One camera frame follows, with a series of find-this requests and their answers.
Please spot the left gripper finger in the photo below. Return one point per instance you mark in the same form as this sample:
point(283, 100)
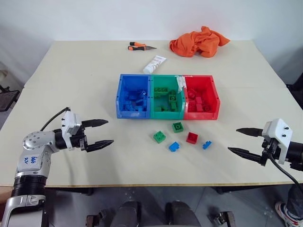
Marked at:
point(95, 122)
point(100, 144)

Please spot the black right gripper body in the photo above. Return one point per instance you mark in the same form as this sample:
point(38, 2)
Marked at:
point(268, 147)

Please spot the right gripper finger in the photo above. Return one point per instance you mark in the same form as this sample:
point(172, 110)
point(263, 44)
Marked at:
point(251, 132)
point(246, 154)

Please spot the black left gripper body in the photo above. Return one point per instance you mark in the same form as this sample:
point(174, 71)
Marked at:
point(79, 140)

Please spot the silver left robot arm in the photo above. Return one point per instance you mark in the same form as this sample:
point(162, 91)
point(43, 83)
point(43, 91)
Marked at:
point(35, 156)

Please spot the small blue toy brick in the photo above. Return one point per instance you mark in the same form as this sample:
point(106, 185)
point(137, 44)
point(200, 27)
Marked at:
point(207, 145)

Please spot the blue plastic bin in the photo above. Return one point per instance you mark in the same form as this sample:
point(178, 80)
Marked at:
point(132, 82)

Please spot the blue jeans leg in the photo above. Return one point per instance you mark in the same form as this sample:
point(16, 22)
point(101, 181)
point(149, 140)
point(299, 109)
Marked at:
point(296, 196)

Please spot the red square toy brick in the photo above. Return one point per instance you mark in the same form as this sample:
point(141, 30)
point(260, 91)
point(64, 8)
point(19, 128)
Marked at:
point(192, 137)

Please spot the green square toy brick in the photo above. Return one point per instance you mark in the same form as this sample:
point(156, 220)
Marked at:
point(159, 136)
point(178, 127)

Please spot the dark equipment case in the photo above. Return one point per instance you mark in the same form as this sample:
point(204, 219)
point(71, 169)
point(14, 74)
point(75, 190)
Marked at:
point(296, 92)

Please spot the white red blue sneaker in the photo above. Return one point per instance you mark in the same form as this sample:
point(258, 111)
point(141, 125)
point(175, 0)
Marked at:
point(287, 214)

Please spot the red plastic bin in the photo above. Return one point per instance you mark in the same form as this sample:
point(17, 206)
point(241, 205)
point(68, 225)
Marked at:
point(201, 82)

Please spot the long green toy brick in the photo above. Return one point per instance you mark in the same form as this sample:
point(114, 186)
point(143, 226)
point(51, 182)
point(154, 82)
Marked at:
point(161, 91)

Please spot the dark rounded shape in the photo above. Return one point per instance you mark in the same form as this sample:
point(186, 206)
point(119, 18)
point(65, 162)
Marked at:
point(182, 214)
point(126, 214)

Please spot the green plastic bin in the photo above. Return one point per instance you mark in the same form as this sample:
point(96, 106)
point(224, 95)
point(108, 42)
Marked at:
point(164, 81)

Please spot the black chair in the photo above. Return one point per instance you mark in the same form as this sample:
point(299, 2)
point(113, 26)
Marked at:
point(7, 99)

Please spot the white squeeze tube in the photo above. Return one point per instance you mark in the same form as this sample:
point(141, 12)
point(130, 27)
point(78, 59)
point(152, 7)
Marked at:
point(155, 63)

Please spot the white torn label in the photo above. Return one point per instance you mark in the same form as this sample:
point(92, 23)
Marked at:
point(180, 82)

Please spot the orange crumpled cloth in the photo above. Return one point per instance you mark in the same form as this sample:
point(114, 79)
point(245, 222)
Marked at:
point(196, 45)

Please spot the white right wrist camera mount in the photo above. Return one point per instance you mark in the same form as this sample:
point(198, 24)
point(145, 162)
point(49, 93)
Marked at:
point(280, 134)

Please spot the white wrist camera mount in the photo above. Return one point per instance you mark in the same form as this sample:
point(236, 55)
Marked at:
point(70, 123)
point(280, 134)

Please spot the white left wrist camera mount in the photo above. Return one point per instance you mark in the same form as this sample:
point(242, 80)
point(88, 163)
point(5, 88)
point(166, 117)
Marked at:
point(70, 123)

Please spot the black table frame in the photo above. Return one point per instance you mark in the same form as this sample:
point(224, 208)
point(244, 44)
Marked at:
point(71, 190)

